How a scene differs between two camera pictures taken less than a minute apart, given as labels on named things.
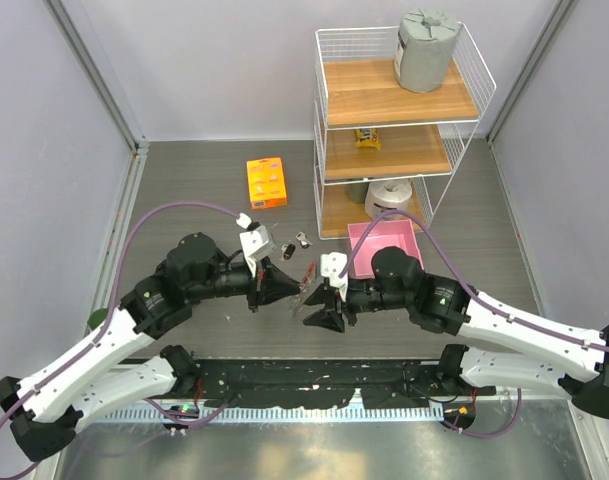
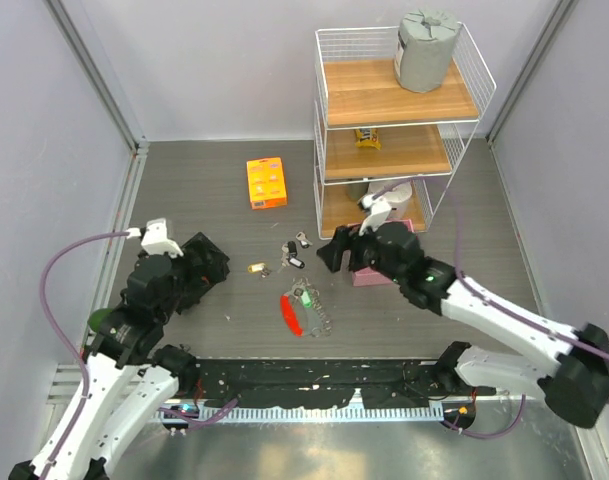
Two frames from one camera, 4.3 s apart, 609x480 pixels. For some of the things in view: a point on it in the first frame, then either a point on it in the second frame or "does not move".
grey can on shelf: x=357 y=191 does not move
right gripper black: x=330 y=319 to x=344 y=239
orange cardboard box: x=266 y=183 does not move
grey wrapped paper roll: x=423 y=51 does not move
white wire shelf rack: x=382 y=153 does not move
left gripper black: x=270 y=284 to x=199 y=275
